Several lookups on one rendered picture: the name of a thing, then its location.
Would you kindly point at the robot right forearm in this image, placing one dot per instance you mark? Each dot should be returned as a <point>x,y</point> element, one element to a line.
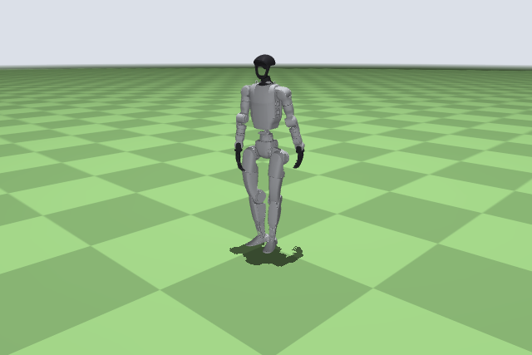
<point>240,134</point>

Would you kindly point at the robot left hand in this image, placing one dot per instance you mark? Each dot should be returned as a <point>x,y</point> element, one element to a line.
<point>300,156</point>

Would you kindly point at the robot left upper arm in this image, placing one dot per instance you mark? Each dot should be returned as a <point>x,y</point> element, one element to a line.
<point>285,96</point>

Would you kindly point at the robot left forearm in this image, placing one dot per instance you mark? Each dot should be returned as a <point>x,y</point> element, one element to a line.
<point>296,136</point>

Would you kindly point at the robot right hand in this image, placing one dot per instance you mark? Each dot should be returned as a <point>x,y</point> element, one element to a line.
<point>237,155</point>

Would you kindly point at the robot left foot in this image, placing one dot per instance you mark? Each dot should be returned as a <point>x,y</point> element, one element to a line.
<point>270,246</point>

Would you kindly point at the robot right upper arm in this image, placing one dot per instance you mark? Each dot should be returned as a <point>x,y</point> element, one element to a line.
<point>243,116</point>

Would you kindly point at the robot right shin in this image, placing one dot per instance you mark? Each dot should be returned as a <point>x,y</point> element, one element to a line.
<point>258,212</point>

